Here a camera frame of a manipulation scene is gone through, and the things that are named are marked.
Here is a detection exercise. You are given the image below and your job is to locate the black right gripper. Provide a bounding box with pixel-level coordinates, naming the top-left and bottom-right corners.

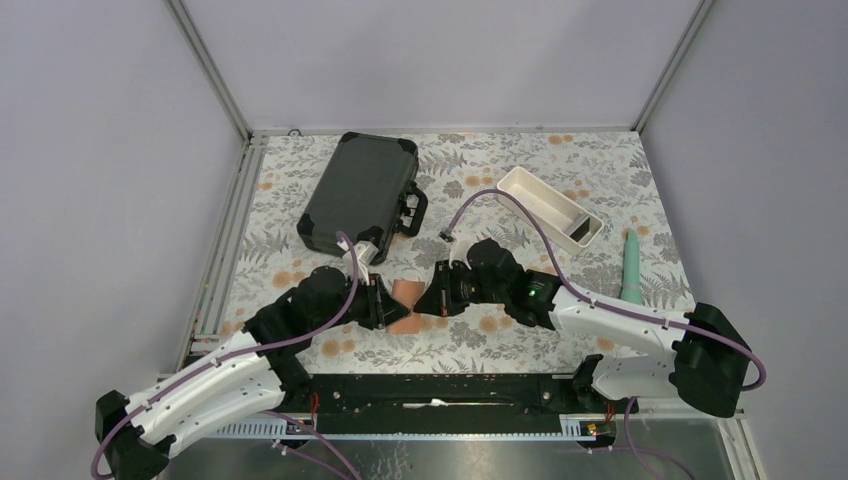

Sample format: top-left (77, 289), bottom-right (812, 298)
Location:
top-left (413, 259), bottom-right (508, 318)

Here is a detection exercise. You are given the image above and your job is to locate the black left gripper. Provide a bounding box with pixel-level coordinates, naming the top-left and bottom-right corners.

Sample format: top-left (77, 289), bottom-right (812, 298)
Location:
top-left (312, 271), bottom-right (411, 334)

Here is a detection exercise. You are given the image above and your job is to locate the white rectangular plastic tray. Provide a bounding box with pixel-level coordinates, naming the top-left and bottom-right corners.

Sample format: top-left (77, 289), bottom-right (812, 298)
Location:
top-left (496, 167), bottom-right (605, 255)

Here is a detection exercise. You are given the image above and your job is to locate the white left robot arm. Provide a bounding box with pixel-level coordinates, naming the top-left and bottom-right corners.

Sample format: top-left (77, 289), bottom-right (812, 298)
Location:
top-left (92, 267), bottom-right (410, 479)

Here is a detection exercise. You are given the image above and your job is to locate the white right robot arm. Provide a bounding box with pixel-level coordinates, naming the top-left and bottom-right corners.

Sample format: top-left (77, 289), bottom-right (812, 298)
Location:
top-left (414, 239), bottom-right (753, 418)

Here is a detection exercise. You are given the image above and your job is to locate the black card in tray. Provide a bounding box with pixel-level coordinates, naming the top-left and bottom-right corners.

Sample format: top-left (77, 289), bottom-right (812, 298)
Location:
top-left (568, 218), bottom-right (591, 242)

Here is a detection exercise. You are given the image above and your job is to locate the black hard carrying case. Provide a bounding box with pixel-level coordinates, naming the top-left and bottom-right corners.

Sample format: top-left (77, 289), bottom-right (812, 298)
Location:
top-left (296, 132), bottom-right (429, 265)

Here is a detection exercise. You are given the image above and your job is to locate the floral patterned table mat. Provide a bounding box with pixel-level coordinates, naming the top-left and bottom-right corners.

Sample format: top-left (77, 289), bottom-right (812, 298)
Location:
top-left (203, 132), bottom-right (695, 373)

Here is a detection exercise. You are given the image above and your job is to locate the mint green cylindrical tube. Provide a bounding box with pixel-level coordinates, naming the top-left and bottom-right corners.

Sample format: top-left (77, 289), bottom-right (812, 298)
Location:
top-left (620, 230), bottom-right (643, 305)

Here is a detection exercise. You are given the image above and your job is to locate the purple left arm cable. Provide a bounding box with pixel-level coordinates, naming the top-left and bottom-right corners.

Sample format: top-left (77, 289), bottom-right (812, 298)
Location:
top-left (90, 230), bottom-right (361, 480)

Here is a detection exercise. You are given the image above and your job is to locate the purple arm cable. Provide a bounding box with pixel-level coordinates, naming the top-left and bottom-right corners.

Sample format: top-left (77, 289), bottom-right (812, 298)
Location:
top-left (440, 189), bottom-right (768, 392)
top-left (90, 230), bottom-right (361, 480)

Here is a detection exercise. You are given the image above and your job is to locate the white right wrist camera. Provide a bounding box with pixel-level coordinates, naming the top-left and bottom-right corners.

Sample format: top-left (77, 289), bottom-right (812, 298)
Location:
top-left (448, 238), bottom-right (474, 264)

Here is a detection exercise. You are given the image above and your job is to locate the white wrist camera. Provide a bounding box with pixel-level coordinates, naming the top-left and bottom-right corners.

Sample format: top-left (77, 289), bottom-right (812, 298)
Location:
top-left (448, 238), bottom-right (474, 264)
top-left (337, 240), bottom-right (378, 270)

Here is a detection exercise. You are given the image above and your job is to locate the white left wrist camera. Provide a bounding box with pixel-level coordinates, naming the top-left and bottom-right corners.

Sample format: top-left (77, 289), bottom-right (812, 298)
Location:
top-left (337, 240), bottom-right (378, 270)

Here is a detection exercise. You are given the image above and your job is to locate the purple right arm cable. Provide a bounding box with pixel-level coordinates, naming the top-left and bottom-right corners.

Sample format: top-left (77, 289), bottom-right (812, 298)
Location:
top-left (440, 189), bottom-right (768, 392)

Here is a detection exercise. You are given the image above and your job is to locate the aluminium frame rail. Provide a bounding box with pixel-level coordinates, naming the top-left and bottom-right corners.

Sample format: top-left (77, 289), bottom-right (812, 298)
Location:
top-left (166, 1), bottom-right (267, 367)

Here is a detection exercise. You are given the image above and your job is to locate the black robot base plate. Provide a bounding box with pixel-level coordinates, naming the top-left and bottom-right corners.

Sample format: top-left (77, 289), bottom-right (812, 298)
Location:
top-left (178, 354), bottom-right (641, 435)

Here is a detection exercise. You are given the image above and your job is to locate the perforated metal cable tray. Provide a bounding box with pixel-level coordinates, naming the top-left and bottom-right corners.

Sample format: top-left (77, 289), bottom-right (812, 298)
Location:
top-left (210, 411), bottom-right (619, 446)

